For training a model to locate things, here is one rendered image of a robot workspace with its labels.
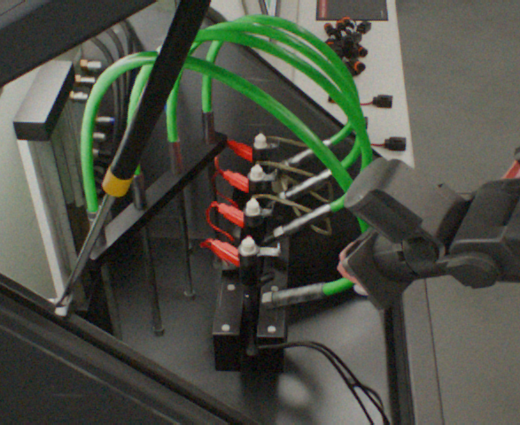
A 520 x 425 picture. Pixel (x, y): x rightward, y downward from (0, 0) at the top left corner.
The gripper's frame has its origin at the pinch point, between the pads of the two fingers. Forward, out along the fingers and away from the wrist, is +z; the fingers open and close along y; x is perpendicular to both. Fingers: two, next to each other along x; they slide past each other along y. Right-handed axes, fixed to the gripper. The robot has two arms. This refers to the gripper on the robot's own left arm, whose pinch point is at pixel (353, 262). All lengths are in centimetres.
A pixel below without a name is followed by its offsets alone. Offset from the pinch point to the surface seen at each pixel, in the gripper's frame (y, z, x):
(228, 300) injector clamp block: 4.5, 30.7, -0.5
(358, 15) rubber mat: -74, 72, -20
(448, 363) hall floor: -61, 118, 73
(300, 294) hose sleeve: 4.5, 7.3, 0.2
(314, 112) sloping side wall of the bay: -27.7, 33.4, -13.0
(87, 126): 9.7, 13.1, -30.8
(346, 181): -1.0, -8.5, -9.0
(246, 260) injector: 2.4, 20.2, -4.9
